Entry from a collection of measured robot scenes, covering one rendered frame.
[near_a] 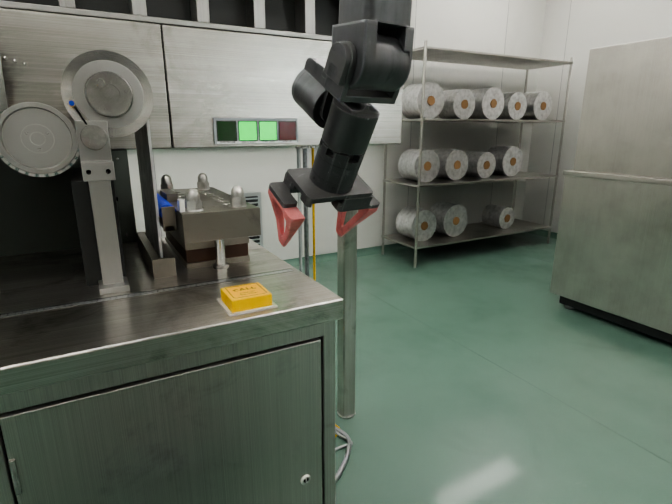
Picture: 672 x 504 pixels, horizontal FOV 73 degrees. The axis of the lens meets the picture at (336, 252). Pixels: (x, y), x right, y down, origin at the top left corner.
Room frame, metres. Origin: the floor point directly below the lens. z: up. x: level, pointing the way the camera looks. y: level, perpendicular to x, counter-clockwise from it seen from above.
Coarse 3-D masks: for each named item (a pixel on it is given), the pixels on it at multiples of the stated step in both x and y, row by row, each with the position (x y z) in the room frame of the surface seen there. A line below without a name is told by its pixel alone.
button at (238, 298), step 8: (224, 288) 0.74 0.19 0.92; (232, 288) 0.74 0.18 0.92; (240, 288) 0.74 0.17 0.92; (248, 288) 0.74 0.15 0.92; (256, 288) 0.74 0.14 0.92; (264, 288) 0.74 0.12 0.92; (224, 296) 0.72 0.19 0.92; (232, 296) 0.70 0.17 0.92; (240, 296) 0.70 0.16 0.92; (248, 296) 0.70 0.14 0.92; (256, 296) 0.70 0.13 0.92; (264, 296) 0.71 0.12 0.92; (232, 304) 0.68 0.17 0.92; (240, 304) 0.69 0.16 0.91; (248, 304) 0.69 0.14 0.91; (256, 304) 0.70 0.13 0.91; (264, 304) 0.71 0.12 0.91; (232, 312) 0.68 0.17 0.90
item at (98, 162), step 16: (80, 128) 0.80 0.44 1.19; (80, 144) 0.80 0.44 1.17; (80, 160) 0.79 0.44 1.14; (96, 160) 0.81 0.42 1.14; (96, 176) 0.77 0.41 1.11; (112, 176) 0.79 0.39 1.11; (96, 192) 0.79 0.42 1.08; (96, 208) 0.79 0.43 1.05; (112, 208) 0.80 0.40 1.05; (96, 224) 0.79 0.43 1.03; (112, 224) 0.80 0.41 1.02; (112, 240) 0.80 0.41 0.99; (112, 256) 0.80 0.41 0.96; (112, 272) 0.80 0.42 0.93; (112, 288) 0.78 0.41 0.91; (128, 288) 0.79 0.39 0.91
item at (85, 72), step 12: (96, 60) 0.84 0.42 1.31; (108, 60) 0.85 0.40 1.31; (84, 72) 0.83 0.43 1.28; (96, 72) 0.84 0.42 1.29; (120, 72) 0.86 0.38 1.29; (72, 84) 0.82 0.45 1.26; (84, 84) 0.83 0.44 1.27; (132, 84) 0.87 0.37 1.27; (84, 96) 0.83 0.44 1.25; (84, 108) 0.83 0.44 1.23; (132, 108) 0.86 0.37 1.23; (96, 120) 0.83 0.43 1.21; (108, 120) 0.84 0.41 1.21; (120, 120) 0.85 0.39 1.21; (132, 120) 0.86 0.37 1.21
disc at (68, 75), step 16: (80, 64) 0.83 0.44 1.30; (128, 64) 0.87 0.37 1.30; (64, 80) 0.82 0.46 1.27; (144, 80) 0.88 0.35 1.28; (64, 96) 0.82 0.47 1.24; (144, 96) 0.88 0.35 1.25; (80, 112) 0.83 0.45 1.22; (144, 112) 0.88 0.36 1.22; (112, 128) 0.85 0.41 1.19; (128, 128) 0.86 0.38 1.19
